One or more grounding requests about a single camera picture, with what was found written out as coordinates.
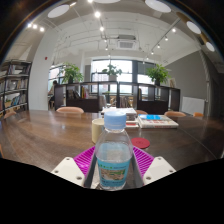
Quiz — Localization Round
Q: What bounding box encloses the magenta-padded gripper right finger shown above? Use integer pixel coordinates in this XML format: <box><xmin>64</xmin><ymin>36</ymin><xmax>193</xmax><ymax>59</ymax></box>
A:
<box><xmin>131</xmin><ymin>145</ymin><xmax>177</xmax><ymax>189</ymax></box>

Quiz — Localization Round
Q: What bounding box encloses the cream ceramic cup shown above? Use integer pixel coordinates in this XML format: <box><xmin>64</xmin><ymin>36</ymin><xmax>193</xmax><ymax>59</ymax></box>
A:
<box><xmin>91</xmin><ymin>118</ymin><xmax>106</xmax><ymax>144</ymax></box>

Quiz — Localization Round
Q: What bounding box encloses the bushy potted green plant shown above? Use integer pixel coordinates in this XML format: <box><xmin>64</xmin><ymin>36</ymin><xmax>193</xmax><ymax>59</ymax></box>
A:
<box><xmin>61</xmin><ymin>63</ymin><xmax>85</xmax><ymax>84</ymax></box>

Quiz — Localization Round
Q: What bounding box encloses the low dark shelf unit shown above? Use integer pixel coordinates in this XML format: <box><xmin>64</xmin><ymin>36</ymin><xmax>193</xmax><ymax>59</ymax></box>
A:
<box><xmin>53</xmin><ymin>80</ymin><xmax>181</xmax><ymax>115</ymax></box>

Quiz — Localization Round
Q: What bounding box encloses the ceiling air conditioner unit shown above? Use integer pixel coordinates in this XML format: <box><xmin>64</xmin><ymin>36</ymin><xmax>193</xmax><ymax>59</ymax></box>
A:
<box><xmin>116</xmin><ymin>39</ymin><xmax>138</xmax><ymax>51</ymax></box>

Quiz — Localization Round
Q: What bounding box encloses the group of orange chairs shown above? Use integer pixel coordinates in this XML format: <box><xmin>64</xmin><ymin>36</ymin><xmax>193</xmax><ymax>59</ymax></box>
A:
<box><xmin>55</xmin><ymin>105</ymin><xmax>205</xmax><ymax>118</ymax></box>

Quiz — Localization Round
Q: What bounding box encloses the small potted green plant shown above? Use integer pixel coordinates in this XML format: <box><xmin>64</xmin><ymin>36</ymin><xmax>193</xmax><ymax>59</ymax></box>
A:
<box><xmin>101</xmin><ymin>63</ymin><xmax>123</xmax><ymax>82</ymax></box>

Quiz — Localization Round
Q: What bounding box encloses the white board panel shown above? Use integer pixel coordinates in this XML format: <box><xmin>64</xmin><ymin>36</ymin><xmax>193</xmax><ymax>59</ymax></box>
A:
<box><xmin>181</xmin><ymin>96</ymin><xmax>206</xmax><ymax>116</ymax></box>

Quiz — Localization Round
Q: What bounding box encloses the tall wall bookshelf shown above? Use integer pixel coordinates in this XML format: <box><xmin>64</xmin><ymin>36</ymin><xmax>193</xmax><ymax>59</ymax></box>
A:
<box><xmin>0</xmin><ymin>59</ymin><xmax>33</xmax><ymax>118</ymax></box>

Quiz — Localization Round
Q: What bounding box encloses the flat round red coaster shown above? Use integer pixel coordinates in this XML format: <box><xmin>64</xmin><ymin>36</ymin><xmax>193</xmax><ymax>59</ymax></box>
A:
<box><xmin>130</xmin><ymin>137</ymin><xmax>151</xmax><ymax>149</ymax></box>

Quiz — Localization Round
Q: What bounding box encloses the group of ceiling lights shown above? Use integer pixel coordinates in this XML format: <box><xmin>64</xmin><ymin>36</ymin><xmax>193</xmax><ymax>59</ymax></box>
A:
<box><xmin>26</xmin><ymin>0</ymin><xmax>217</xmax><ymax>64</ymax></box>

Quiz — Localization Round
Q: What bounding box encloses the clear blue-capped water bottle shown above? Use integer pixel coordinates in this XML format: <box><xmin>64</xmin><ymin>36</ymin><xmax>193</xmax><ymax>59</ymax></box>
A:
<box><xmin>94</xmin><ymin>110</ymin><xmax>134</xmax><ymax>191</ymax></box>

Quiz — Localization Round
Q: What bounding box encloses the person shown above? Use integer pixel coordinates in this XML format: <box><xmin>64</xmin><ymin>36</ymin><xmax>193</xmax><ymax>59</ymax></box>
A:
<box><xmin>47</xmin><ymin>79</ymin><xmax>60</xmax><ymax>110</ymax></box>

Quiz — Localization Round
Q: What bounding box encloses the wide potted green plant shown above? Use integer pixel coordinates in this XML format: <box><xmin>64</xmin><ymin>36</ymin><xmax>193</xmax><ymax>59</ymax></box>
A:
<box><xmin>145</xmin><ymin>63</ymin><xmax>172</xmax><ymax>86</ymax></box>

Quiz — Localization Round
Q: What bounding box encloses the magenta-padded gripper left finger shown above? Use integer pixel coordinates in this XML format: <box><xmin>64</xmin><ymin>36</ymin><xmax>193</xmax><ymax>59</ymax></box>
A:
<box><xmin>50</xmin><ymin>145</ymin><xmax>101</xmax><ymax>190</ymax></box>

